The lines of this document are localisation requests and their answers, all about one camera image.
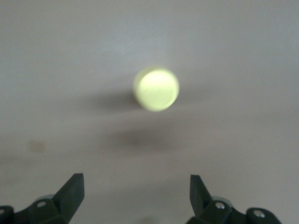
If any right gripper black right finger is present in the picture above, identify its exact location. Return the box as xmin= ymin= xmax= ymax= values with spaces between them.
xmin=185 ymin=174 xmax=248 ymax=224

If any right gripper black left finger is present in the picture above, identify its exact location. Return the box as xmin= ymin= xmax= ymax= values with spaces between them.
xmin=28 ymin=173 xmax=85 ymax=224

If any yellow plastic cup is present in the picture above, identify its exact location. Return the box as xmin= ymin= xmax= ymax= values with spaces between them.
xmin=132 ymin=66 xmax=180 ymax=112

